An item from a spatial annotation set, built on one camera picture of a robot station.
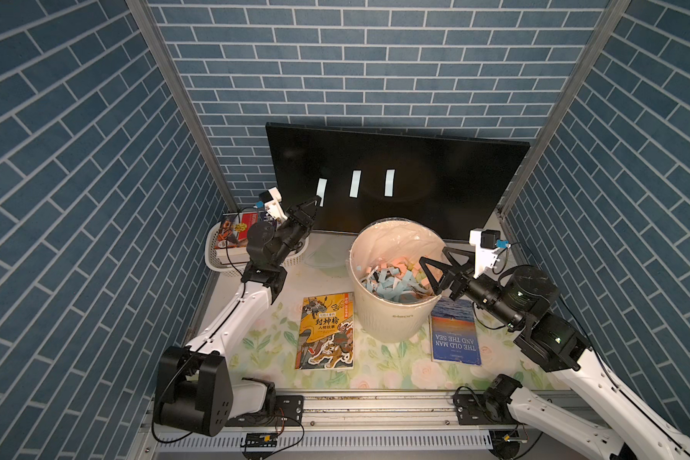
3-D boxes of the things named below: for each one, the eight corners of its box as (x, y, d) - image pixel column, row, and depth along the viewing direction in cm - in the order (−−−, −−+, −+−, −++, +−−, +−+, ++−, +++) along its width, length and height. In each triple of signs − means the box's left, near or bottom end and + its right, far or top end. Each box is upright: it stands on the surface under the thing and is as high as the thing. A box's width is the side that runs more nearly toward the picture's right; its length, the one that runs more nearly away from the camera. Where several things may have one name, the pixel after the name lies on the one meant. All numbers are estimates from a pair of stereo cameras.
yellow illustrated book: (294, 369, 82) (292, 366, 80) (304, 297, 97) (302, 292, 95) (353, 369, 83) (353, 366, 80) (354, 297, 97) (354, 292, 95)
